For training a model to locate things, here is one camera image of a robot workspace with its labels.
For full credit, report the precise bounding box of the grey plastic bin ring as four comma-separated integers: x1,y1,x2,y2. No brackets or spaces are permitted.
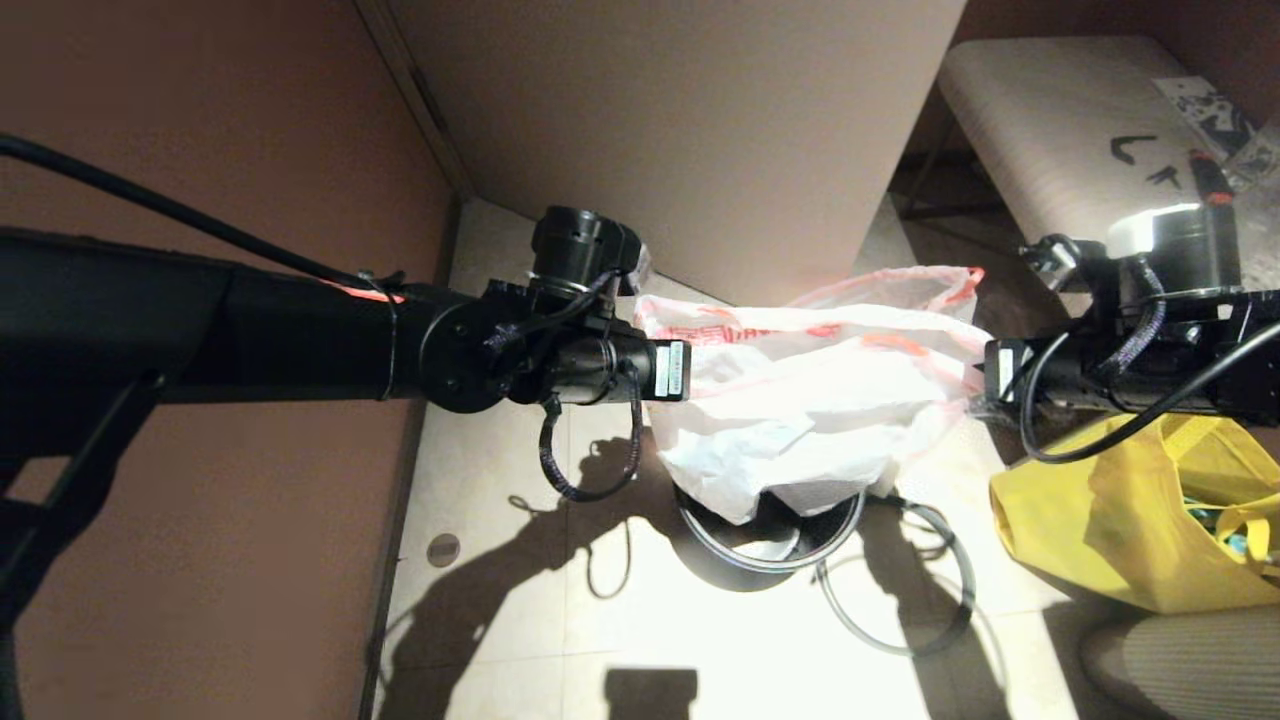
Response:
818,495,977,658

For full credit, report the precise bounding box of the yellow fabric tote bag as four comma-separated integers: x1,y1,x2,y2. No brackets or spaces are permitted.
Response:
988,410,1280,615

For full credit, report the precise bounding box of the black trash bin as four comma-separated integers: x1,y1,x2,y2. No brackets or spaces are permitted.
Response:
672,485,869,593

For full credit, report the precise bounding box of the black cylindrical wrist motor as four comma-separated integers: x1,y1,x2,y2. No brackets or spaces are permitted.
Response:
530,207,641,298

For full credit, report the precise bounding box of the light wood grain table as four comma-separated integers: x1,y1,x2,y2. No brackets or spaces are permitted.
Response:
898,38,1280,301

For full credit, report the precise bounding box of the clear plastic bottle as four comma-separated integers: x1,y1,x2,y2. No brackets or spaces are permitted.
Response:
1228,118,1280,196
1238,190,1280,291

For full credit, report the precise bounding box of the red black screwdriver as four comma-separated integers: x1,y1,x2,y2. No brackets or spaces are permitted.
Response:
1190,150,1235,207

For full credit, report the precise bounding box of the beige door panel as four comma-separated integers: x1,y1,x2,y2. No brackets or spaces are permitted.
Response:
385,0,969,309

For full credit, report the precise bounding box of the printed paper leaflet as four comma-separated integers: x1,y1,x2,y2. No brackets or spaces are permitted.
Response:
1160,78,1259,159

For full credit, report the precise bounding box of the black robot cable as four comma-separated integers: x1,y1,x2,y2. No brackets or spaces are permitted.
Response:
1020,320,1280,464

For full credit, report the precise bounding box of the black braided cable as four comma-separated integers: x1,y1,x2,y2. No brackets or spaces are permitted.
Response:
538,365,644,503
1100,258,1168,379

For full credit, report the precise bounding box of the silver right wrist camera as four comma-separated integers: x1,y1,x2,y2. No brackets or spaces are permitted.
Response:
1020,235,1089,293

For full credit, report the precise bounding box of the black cylindrical wrist camera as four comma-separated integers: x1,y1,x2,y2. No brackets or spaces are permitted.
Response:
1105,203,1241,298

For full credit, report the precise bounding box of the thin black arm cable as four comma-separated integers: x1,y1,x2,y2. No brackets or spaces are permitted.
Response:
0,133,406,296

